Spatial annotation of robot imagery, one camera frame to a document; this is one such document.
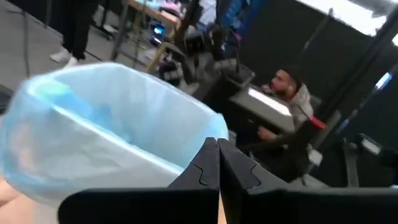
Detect black partition curtain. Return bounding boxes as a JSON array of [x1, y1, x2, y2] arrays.
[[239, 0, 398, 188]]

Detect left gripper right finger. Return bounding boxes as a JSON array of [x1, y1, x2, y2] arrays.
[[217, 138, 398, 224]]

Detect person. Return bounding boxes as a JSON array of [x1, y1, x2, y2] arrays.
[[49, 0, 101, 68], [257, 67, 315, 146]]

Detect black metal beam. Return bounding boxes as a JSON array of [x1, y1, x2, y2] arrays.
[[297, 6, 398, 147]]

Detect gray side table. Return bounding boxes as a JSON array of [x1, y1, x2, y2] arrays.
[[228, 86, 297, 135]]

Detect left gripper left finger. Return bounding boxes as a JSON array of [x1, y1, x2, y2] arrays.
[[57, 137, 221, 224]]

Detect large blue bag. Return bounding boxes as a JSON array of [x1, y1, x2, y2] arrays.
[[0, 61, 230, 208]]

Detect metal leg background table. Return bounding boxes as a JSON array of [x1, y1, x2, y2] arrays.
[[111, 0, 184, 73]]

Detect white paper sheet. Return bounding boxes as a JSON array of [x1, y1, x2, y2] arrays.
[[248, 88, 293, 117]]

